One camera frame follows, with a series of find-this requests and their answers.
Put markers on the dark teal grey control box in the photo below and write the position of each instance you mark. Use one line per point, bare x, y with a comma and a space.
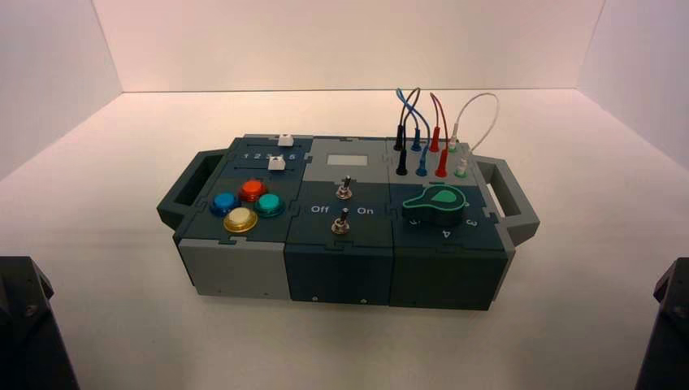
334, 269

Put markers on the white slider knob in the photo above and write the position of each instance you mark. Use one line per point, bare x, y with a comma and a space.
276, 164
286, 140

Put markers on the green round push button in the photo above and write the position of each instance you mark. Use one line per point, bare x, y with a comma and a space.
269, 203

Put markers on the red round push button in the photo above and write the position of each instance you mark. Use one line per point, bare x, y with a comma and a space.
252, 189

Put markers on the green black rotary knob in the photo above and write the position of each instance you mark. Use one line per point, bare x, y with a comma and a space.
438, 207

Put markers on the yellow round push button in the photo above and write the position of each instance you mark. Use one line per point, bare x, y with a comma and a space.
240, 218

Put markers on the blue round push button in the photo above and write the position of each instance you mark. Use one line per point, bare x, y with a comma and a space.
224, 202

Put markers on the metal toggle switch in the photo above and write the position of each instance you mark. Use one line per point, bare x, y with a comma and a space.
345, 189
340, 225

